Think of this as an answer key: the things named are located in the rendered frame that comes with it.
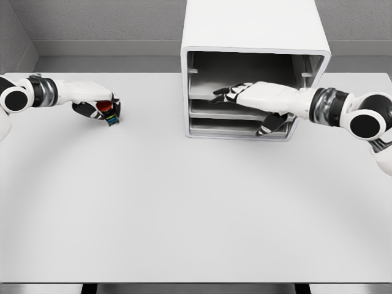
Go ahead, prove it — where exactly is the red button load switch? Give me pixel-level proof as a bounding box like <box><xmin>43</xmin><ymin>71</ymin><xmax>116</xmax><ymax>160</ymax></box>
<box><xmin>96</xmin><ymin>100</ymin><xmax>119</xmax><ymax>128</ymax></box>

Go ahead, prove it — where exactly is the white tabletop storage cabinet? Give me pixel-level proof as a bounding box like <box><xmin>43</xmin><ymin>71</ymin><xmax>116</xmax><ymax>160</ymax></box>
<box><xmin>179</xmin><ymin>0</ymin><xmax>333</xmax><ymax>142</ymax></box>

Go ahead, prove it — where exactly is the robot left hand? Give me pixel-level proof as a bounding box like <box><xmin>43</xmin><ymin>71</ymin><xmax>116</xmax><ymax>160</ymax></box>
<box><xmin>71</xmin><ymin>81</ymin><xmax>121</xmax><ymax>123</ymax></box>

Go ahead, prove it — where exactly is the grey cabinet drawer tray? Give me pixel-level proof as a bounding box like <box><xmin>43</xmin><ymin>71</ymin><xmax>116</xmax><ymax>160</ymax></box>
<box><xmin>189</xmin><ymin>117</ymin><xmax>290</xmax><ymax>138</ymax></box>
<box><xmin>187</xmin><ymin>72</ymin><xmax>303</xmax><ymax>100</ymax></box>
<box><xmin>189</xmin><ymin>99</ymin><xmax>292</xmax><ymax>121</ymax></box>

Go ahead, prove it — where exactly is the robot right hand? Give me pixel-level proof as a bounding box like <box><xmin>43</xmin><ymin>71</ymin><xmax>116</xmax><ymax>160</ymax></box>
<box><xmin>209</xmin><ymin>81</ymin><xmax>297</xmax><ymax>137</ymax></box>

